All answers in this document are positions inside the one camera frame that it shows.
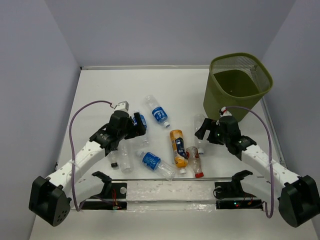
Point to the clear bottle black cap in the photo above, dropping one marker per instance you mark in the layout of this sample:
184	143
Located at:
113	159

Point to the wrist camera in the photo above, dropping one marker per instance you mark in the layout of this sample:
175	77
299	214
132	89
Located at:
122	106
223	112

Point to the clear bottle red cap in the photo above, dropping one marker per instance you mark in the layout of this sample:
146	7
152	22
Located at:
194	161

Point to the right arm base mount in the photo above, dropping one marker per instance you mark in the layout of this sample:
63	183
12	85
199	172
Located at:
231	196

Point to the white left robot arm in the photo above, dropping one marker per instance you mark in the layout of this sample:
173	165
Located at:
52	197

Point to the clear crushed bottle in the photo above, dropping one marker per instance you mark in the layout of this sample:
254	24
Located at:
126	163

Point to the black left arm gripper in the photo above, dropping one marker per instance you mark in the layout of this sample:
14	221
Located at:
135	131

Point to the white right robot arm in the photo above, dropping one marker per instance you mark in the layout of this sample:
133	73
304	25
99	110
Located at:
296	197

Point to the green plastic waste bin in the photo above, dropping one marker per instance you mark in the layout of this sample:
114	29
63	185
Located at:
236	79

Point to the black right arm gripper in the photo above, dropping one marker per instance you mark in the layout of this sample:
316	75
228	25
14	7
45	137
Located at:
210	124

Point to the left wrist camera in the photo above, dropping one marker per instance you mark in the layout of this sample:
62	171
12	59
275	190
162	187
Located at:
122	106

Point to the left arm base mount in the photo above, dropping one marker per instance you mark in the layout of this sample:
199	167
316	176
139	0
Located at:
99	192

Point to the yellow label drink bottle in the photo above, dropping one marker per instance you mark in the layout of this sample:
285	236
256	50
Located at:
180	157

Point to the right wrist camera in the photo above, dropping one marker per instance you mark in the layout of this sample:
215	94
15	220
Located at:
223	112

